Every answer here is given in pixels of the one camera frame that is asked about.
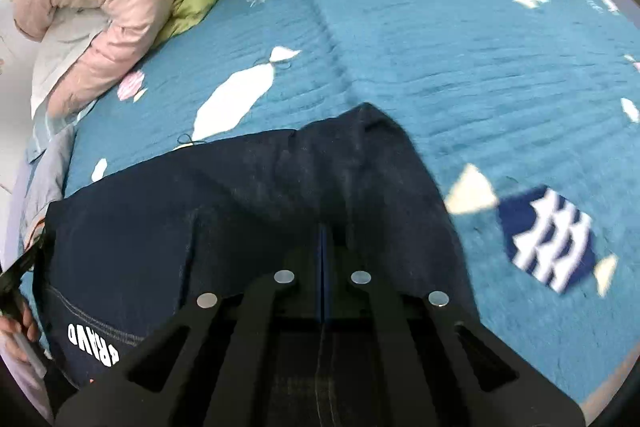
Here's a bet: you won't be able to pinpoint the teal quilted bedspread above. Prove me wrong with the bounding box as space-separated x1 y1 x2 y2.
20 0 640 413

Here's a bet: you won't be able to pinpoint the person's left hand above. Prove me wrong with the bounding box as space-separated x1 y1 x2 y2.
0 314 41 364

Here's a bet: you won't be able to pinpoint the dark navy jeans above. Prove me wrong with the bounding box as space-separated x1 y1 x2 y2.
32 103 483 427

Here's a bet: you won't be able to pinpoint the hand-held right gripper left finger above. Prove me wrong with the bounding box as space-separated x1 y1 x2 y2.
55 222 325 427

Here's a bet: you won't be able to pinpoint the striped light blue pillow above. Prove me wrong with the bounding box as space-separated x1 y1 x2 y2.
27 99 98 162

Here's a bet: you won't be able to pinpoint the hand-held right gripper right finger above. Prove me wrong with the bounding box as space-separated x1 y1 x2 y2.
324 222 586 427

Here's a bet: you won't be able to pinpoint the white pillow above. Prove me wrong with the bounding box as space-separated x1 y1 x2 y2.
30 7 116 122

